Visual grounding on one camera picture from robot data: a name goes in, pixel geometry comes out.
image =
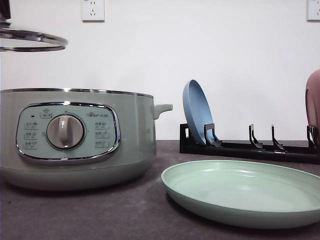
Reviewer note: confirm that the green plate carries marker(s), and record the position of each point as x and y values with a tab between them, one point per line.
244	194

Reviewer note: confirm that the white wall socket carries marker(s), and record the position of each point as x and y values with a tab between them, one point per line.
313	11
93	11

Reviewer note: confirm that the glass lid with green knob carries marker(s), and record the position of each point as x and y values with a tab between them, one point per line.
22	40

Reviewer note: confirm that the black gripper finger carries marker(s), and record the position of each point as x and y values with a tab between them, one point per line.
5	9

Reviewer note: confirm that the blue plate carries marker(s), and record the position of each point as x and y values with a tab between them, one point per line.
198	110

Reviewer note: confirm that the white wall socket right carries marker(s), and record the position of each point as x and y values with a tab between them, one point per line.
313	11

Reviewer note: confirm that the green electric steamer pot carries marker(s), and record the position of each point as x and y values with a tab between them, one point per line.
73	139

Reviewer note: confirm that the pink plate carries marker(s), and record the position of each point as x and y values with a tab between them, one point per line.
312	100

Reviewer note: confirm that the black dish rack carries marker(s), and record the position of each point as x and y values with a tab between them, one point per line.
309	154

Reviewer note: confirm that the white wall socket left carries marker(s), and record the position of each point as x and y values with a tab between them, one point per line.
93	11

